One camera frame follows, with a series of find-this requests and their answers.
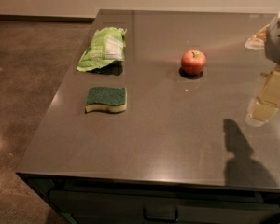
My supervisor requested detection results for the green rice chip bag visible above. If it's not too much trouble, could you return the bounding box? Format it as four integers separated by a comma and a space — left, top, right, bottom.
77, 27, 127, 72

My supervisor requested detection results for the red apple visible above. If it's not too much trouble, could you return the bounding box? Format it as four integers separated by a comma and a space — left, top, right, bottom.
181, 50, 206, 75

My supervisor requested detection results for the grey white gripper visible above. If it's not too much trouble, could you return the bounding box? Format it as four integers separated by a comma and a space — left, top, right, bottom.
245, 10, 280, 127

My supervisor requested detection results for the dark drawer handle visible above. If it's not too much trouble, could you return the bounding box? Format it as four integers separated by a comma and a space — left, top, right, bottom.
143, 206, 178, 223

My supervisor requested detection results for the green and yellow sponge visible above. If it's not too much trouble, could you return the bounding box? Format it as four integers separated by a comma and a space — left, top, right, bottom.
85, 87, 127, 113

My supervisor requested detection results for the dark cabinet drawer front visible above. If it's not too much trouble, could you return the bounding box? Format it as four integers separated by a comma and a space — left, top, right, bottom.
49, 190, 280, 224

